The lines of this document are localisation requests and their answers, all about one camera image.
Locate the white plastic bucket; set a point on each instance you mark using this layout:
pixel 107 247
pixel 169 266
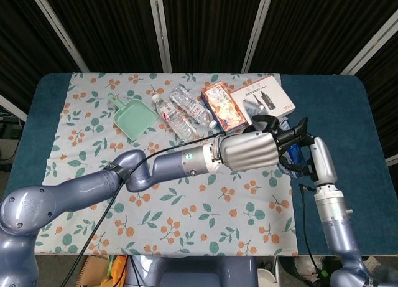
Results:
pixel 267 279

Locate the orange and blue snack box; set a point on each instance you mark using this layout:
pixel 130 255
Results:
pixel 224 108

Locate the white screen frame post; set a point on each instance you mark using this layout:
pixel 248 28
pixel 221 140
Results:
pixel 62 31
pixel 370 47
pixel 161 28
pixel 256 28

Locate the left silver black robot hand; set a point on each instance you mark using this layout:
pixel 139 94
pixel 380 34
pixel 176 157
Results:
pixel 248 151

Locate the white cardboard product box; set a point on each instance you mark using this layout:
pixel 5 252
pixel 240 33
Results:
pixel 264 94

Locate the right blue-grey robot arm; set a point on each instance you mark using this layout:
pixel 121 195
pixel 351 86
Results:
pixel 335 218

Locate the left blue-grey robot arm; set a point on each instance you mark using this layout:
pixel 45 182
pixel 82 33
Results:
pixel 77 187

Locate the mint green plastic dustpan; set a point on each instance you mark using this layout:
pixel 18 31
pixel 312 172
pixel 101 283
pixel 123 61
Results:
pixel 133 119

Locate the clear bottle with red label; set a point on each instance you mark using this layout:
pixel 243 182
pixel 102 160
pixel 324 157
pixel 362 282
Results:
pixel 175 120

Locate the clear ribbed water bottle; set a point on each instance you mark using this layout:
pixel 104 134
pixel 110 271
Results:
pixel 191 105

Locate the yellow orange bag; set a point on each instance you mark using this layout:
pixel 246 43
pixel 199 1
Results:
pixel 118 271

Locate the brown cardboard sheet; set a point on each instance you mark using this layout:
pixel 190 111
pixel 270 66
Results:
pixel 91 273

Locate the blue white toothpaste box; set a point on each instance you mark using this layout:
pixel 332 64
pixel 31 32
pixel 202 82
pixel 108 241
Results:
pixel 295 153

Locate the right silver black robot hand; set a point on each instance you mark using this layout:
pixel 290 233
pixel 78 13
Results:
pixel 325 162

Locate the blue-grey robot torso base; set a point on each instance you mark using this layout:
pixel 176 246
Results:
pixel 202 273

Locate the floral orange fruit tablecloth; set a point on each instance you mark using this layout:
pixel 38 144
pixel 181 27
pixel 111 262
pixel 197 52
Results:
pixel 186 206

